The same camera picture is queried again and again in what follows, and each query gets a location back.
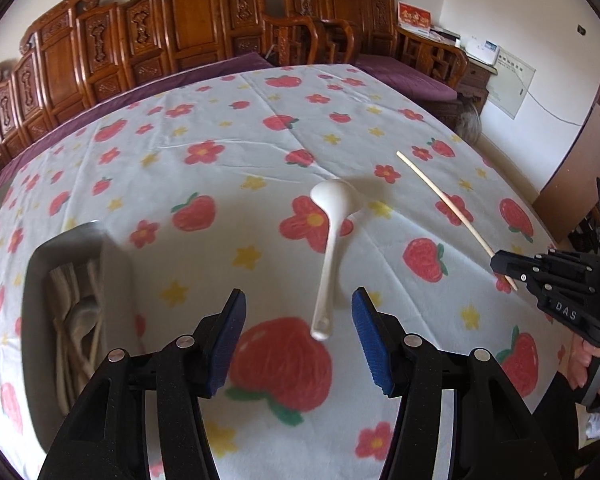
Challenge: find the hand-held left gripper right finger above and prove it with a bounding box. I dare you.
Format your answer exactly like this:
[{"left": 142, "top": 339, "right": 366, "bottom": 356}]
[{"left": 351, "top": 287, "right": 563, "bottom": 480}]

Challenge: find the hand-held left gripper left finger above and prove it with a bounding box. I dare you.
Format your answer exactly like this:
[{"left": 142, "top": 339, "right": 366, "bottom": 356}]
[{"left": 37, "top": 288, "right": 247, "bottom": 480}]

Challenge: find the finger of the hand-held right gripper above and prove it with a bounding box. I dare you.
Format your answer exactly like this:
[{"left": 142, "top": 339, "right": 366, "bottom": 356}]
[{"left": 490, "top": 249, "right": 600, "bottom": 293}]

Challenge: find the rectangular metal tray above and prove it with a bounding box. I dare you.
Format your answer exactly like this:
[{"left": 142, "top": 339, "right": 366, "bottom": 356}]
[{"left": 20, "top": 222, "right": 148, "bottom": 461}]

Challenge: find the pile of mixed cutlery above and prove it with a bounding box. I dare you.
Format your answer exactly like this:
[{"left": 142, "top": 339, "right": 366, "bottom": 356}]
[{"left": 47, "top": 257, "right": 106, "bottom": 416}]

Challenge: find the person's right hand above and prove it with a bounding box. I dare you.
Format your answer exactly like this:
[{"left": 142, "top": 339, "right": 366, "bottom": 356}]
[{"left": 568, "top": 336, "right": 600, "bottom": 392}]

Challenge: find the brown cardboard sheet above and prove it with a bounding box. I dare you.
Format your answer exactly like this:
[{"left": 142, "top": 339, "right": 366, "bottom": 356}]
[{"left": 532, "top": 104, "right": 600, "bottom": 244}]

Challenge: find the small grey fan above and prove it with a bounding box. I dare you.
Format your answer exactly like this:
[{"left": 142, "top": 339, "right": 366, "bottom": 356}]
[{"left": 452, "top": 104, "right": 484, "bottom": 147}]

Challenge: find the wooden side table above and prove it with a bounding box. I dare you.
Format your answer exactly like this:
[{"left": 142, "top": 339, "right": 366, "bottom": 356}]
[{"left": 459, "top": 55, "right": 494, "bottom": 107}]

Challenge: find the strawberry flower print tablecloth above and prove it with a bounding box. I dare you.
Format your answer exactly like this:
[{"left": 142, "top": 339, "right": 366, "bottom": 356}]
[{"left": 0, "top": 62, "right": 573, "bottom": 480}]

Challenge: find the short purple seat cushion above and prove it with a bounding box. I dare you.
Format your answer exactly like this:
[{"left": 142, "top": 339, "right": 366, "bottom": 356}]
[{"left": 355, "top": 52, "right": 461, "bottom": 104}]

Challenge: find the red desk calendar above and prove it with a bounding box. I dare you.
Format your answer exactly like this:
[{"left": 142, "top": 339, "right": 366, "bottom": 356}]
[{"left": 397, "top": 1, "right": 434, "bottom": 34}]

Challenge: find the white wall cable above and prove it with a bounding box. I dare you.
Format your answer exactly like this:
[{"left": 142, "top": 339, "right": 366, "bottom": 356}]
[{"left": 527, "top": 84, "right": 587, "bottom": 127}]

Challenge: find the white wall panel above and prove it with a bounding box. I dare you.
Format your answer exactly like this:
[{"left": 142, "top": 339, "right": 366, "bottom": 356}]
[{"left": 485, "top": 50, "right": 537, "bottom": 121}]

